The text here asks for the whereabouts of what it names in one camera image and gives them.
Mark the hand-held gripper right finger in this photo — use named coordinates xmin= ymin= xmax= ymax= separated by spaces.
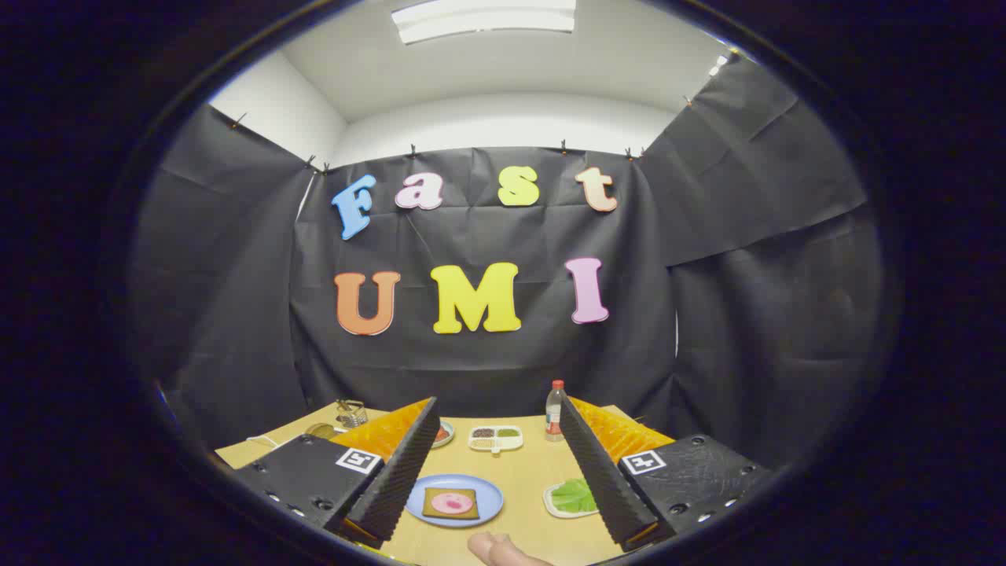
xmin=559 ymin=395 xmax=776 ymax=553

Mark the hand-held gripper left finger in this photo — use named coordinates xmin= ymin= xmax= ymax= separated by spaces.
xmin=234 ymin=397 xmax=442 ymax=549

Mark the green lettuce leaf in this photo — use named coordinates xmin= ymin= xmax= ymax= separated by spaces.
xmin=550 ymin=478 xmax=598 ymax=514

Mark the light blue plate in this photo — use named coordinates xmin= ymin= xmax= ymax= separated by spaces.
xmin=405 ymin=474 xmax=504 ymax=528

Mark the brown bread slice with ham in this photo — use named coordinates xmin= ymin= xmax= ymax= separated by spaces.
xmin=422 ymin=487 xmax=480 ymax=520

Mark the small white square plate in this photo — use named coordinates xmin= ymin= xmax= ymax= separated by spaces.
xmin=543 ymin=480 xmax=600 ymax=520

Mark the clear bottle red cap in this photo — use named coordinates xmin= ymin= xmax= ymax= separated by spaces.
xmin=545 ymin=380 xmax=567 ymax=442

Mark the white divided seasoning tray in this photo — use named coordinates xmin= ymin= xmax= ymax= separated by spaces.
xmin=468 ymin=425 xmax=524 ymax=457

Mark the black backdrop cloth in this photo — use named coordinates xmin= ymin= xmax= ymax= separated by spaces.
xmin=130 ymin=51 xmax=885 ymax=472

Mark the ceiling light panel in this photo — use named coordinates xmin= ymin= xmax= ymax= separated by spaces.
xmin=391 ymin=0 xmax=577 ymax=46

